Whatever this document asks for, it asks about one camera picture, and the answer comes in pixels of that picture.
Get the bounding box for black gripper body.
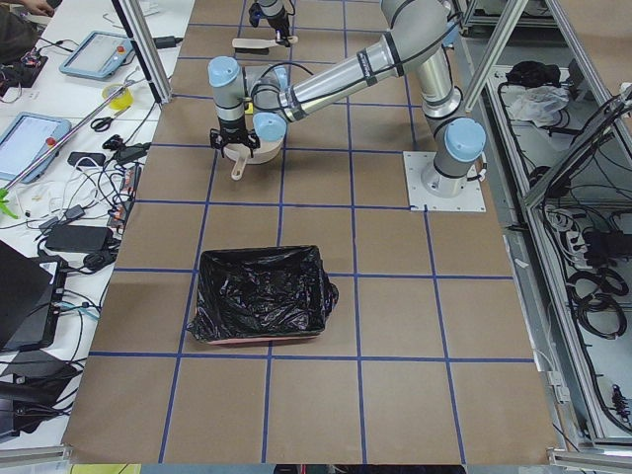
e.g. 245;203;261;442
209;118;260;149
267;13;289;36

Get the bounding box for beige plastic dustpan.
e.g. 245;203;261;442
223;139;283;181

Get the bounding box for beige hand brush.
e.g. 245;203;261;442
232;36;299;55

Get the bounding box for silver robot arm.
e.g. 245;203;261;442
258;0;290;47
207;0;486;198

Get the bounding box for bin with black bag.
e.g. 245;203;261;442
187;245;339;344

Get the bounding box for yellow tape roll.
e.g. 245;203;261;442
102;84;133;111

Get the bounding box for small black power brick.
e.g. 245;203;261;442
153;36;183;49

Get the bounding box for grabber tool metal rod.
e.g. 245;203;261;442
1;80;135;198

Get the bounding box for black scissors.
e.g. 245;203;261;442
90;110;126;133

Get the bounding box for blue teach pendant far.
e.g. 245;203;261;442
58;31;134;81

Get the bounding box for blue teach pendant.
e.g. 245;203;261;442
1;112;71;181
58;31;134;81

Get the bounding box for black power adapter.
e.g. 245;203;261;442
44;225;114;253

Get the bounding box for blue teach pendant near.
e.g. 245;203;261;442
1;112;71;181

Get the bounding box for black laptop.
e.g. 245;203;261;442
1;243;68;353

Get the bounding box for white crumpled cloth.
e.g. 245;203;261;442
508;86;570;127

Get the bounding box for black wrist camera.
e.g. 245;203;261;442
248;2;265;28

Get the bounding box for aluminium frame post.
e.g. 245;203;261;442
112;0;172;105

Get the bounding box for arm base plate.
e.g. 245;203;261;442
403;151;486;213

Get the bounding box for black cable coil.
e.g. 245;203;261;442
576;290;624;342

